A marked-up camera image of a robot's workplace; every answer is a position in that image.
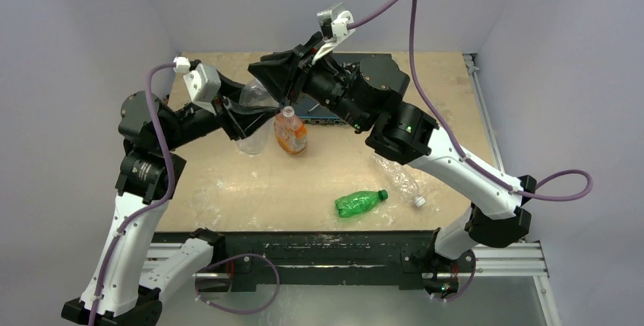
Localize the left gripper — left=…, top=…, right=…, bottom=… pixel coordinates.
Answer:
left=159, top=70, right=279, bottom=151

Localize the large clear plastic bottle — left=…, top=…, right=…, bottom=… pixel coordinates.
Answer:
left=237, top=79, right=279, bottom=155

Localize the orange label plastic bottle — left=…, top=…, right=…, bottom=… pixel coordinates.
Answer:
left=273, top=106, right=308, bottom=155

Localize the slim clear plastic bottle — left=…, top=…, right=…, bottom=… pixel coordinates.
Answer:
left=372, top=154, right=427, bottom=207

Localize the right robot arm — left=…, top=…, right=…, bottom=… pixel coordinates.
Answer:
left=248, top=51, right=535, bottom=271

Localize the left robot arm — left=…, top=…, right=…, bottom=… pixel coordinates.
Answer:
left=61, top=71, right=278, bottom=325

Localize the green plastic bottle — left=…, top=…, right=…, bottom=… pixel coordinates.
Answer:
left=334, top=189, right=389, bottom=218

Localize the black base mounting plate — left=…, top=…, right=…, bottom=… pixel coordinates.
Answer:
left=150, top=231, right=476, bottom=295

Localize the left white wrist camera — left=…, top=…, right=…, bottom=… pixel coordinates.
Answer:
left=173, top=56, right=221, bottom=115

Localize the black network switch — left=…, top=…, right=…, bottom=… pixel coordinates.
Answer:
left=292, top=52, right=393, bottom=125

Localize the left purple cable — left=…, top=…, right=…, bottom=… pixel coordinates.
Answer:
left=87, top=62, right=282, bottom=326

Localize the purple cable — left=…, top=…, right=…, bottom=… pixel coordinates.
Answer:
left=87, top=62, right=282, bottom=326
left=347, top=0, right=595, bottom=303

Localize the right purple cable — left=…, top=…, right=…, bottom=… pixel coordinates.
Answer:
left=347, top=0, right=595, bottom=303

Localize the aluminium frame rail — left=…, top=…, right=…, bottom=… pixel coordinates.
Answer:
left=143, top=242, right=548, bottom=277

